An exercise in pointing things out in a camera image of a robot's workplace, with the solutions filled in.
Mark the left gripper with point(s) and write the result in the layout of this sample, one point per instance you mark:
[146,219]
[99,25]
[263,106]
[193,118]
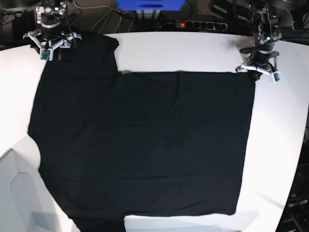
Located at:
[260,61]

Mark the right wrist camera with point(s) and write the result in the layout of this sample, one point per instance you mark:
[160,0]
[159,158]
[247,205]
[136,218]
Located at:
[46,54]

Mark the black power strip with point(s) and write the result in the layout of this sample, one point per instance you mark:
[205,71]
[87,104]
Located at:
[207,26]

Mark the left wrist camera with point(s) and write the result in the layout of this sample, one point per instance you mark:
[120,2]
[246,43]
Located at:
[274,77]

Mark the blue box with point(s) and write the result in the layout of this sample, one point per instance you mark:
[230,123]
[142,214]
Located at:
[167,5]

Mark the black T-shirt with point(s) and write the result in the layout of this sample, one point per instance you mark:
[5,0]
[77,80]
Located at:
[147,144]

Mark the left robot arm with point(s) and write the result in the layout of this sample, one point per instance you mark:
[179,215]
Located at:
[264,25]

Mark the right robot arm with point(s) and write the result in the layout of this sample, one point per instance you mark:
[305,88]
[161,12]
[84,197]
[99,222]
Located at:
[52,12]

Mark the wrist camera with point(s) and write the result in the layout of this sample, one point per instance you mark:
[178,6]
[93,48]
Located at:
[46,54]
[274,77]

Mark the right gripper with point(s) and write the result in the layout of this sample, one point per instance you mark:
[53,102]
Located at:
[48,39]

